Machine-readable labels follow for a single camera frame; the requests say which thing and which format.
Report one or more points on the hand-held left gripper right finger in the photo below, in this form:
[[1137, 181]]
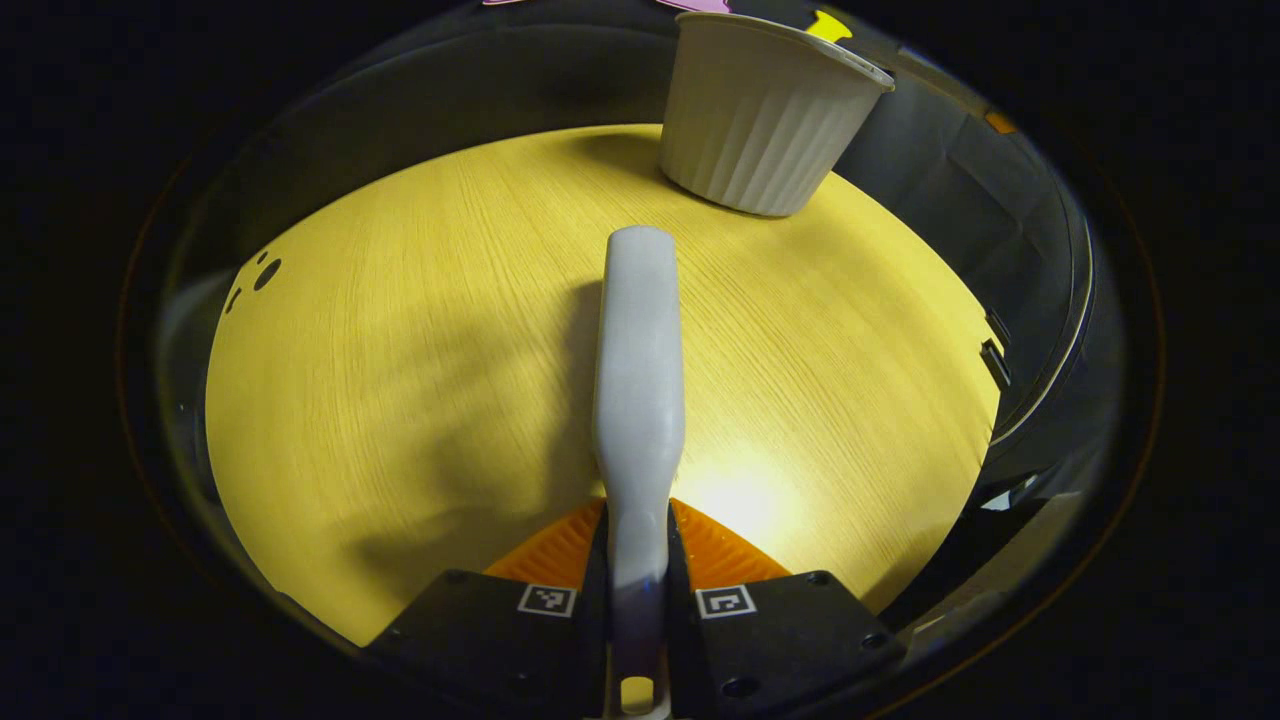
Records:
[[680, 600]]

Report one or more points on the grey ribbed garbage bin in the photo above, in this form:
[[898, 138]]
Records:
[[760, 130]]

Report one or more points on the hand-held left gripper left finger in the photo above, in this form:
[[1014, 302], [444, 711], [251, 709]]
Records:
[[594, 600]]

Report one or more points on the wooden desktop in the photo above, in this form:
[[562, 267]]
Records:
[[400, 350]]

